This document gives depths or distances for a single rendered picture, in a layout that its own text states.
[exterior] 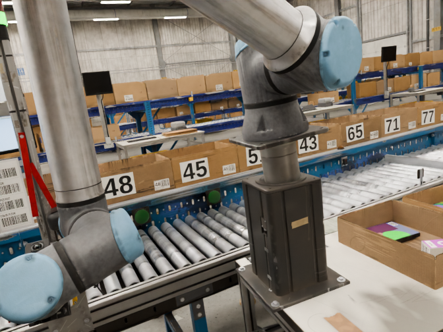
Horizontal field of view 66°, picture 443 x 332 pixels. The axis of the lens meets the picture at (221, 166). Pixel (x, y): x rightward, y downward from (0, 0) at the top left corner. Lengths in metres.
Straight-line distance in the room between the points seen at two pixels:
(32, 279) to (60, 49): 0.38
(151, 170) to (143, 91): 4.69
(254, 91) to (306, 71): 0.19
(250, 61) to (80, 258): 0.62
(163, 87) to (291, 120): 5.64
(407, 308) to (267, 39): 0.75
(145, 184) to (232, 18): 1.21
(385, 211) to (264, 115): 0.76
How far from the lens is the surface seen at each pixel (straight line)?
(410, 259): 1.16
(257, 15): 0.69
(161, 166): 1.76
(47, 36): 0.68
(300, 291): 1.07
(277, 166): 0.97
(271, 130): 0.90
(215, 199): 1.82
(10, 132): 1.20
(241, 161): 1.95
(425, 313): 1.05
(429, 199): 1.67
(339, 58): 0.78
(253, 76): 0.91
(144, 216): 1.71
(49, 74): 0.67
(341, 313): 1.01
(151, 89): 6.43
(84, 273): 0.57
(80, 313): 1.23
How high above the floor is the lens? 1.35
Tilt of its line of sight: 12 degrees down
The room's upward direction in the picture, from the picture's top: 7 degrees counter-clockwise
